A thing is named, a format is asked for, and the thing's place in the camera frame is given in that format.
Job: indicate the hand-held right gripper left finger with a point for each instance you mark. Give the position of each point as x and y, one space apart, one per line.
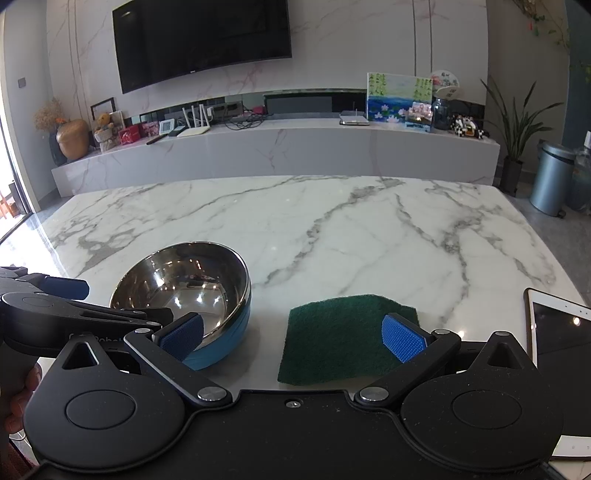
182 336

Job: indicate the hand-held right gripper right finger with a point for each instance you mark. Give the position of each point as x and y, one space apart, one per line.
400 339

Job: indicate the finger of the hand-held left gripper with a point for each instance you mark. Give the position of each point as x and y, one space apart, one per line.
64 288
120 316

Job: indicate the steel bowl with blue outside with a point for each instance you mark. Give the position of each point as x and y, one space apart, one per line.
184 281

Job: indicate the green scouring pad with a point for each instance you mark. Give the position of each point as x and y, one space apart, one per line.
332 341

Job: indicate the person's left hand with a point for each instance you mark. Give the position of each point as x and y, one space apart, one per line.
16 398

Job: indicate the dark vase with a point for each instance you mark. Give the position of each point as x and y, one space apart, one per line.
56 152

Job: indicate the golden round vase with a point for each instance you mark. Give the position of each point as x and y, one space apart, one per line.
73 141

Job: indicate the white tablet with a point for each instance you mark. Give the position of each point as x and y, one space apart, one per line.
563 332

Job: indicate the red box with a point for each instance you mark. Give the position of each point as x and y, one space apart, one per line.
129 136

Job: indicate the teddy bear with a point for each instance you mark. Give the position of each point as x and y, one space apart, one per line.
105 127

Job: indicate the dried flower bunch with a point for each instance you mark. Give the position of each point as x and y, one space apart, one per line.
48 115

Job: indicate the black remote control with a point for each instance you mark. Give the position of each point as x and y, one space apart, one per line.
156 139

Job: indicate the pink box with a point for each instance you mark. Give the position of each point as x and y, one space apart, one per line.
150 129

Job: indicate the white desk clock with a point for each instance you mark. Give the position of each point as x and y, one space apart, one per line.
166 127

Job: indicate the white router with antennas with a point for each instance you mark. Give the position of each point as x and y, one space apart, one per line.
194 131

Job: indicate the potted green plant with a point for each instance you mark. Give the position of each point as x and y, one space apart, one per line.
512 173

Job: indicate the marble television console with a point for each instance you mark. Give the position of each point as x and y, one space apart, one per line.
277 152

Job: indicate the silver trash can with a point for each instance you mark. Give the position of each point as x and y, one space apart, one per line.
551 180

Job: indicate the black and white toy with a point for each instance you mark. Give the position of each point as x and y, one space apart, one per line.
466 125

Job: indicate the dark glass jar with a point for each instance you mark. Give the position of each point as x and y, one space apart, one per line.
443 115

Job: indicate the lotus pond painting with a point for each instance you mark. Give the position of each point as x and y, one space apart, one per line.
392 99

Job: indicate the round paper fan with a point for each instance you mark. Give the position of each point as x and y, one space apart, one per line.
444 81

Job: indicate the picture frame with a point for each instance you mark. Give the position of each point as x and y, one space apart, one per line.
119 121

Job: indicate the small photo frame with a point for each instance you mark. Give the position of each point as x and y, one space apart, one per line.
418 117

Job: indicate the black wall television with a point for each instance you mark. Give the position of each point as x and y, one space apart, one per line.
198 41

